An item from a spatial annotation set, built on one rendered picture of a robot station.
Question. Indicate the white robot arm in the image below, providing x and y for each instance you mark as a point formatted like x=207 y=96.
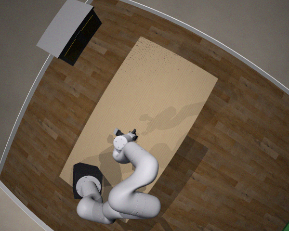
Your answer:
x=123 y=200

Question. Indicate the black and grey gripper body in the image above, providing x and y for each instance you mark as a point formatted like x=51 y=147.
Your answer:
x=132 y=135

